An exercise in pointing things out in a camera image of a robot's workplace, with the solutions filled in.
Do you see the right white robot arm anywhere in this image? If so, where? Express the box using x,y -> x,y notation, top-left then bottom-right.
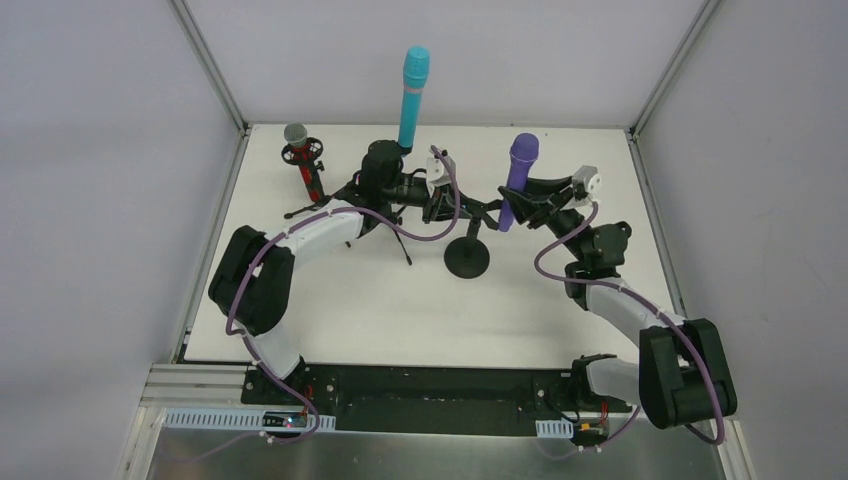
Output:
498,176 -> 738,445

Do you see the purple cable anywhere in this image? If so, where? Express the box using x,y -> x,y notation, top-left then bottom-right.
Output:
533,198 -> 727,457
158,144 -> 462,463

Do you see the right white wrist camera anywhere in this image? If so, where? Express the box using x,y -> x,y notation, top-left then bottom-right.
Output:
571,165 -> 602,201

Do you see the black round-base mic stand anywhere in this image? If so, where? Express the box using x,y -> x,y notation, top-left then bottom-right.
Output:
443,219 -> 490,279

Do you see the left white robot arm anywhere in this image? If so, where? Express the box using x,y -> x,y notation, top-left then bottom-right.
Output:
208,140 -> 502,379

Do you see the teal toy microphone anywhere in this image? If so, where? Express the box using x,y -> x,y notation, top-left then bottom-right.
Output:
397,45 -> 430,153

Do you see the black tripod shock-mount stand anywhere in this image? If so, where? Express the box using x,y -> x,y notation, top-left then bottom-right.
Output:
281,132 -> 330,220

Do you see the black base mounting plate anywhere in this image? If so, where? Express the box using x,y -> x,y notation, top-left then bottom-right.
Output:
241,363 -> 631,437

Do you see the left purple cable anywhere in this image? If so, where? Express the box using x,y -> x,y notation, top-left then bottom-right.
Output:
158,144 -> 462,463

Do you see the red glitter microphone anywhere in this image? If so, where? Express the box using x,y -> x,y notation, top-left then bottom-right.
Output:
281,123 -> 325,202

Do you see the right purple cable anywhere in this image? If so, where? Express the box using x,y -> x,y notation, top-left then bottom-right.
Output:
533,198 -> 727,457

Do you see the purple toy microphone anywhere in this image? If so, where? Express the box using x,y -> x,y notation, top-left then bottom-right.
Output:
498,132 -> 540,232

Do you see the black tripod clip stand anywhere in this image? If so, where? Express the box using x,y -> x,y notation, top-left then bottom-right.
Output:
335,140 -> 412,266

